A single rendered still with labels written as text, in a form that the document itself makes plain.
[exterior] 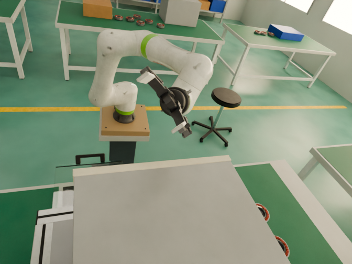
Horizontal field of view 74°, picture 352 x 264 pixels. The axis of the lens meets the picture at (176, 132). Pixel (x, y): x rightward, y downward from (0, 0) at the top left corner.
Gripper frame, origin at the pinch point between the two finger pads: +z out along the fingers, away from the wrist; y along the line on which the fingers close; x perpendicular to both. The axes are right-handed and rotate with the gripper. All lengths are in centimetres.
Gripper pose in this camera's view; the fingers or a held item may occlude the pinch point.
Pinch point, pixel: (161, 102)
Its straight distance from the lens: 52.3
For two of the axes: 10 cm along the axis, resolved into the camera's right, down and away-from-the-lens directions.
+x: -8.2, 5.4, 1.9
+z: -1.3, 1.4, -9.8
